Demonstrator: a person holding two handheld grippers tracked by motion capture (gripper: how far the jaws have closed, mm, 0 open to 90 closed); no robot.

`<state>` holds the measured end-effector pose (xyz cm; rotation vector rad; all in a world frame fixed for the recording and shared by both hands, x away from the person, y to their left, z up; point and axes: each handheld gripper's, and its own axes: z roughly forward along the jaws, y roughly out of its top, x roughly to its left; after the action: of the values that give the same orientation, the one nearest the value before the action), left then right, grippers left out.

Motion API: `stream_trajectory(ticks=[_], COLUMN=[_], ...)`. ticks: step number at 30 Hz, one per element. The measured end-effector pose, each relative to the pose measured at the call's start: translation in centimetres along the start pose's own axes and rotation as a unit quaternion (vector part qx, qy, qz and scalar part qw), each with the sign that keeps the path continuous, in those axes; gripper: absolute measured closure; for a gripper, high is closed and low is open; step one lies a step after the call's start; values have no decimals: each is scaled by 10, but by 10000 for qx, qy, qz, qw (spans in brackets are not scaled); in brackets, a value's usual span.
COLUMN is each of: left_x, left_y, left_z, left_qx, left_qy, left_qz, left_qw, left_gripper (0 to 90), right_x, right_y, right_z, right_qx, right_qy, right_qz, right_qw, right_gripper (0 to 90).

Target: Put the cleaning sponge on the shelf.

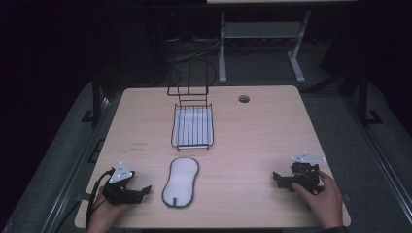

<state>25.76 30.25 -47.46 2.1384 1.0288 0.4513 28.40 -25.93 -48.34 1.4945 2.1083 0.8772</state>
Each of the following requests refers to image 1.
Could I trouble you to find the metal floor rail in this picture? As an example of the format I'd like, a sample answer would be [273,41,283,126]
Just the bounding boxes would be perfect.
[343,96,412,225]
[40,96,110,233]

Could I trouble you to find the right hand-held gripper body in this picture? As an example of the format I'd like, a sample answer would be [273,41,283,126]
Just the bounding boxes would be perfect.
[290,151,327,196]

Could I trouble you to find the black wire rack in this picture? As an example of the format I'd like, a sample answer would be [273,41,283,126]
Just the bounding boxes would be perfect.
[166,51,216,152]

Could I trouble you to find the white metal desk frame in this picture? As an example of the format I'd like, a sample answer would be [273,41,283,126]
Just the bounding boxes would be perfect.
[207,0,358,84]

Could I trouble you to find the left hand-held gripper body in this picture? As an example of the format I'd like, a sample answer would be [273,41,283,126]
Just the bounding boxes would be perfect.
[102,161,144,207]

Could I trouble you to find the person's left hand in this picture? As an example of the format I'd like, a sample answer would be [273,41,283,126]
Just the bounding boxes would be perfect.
[86,185,131,233]

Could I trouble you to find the white plastic tray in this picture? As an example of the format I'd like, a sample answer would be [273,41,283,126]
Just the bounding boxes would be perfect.
[172,107,214,148]

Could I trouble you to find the white cloth pad grey edge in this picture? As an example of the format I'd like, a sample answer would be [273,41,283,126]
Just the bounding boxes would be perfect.
[161,156,200,209]

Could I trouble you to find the black metal stand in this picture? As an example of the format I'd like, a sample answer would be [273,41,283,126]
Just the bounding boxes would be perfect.
[81,71,103,126]
[357,68,384,128]

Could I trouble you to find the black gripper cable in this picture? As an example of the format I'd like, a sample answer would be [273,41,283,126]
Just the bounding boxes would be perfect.
[85,168,117,229]

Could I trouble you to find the person's right hand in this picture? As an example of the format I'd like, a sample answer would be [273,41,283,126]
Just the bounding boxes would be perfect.
[291,169,345,230]

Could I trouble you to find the black floor cables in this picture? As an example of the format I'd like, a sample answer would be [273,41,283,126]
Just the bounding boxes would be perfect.
[165,36,222,89]

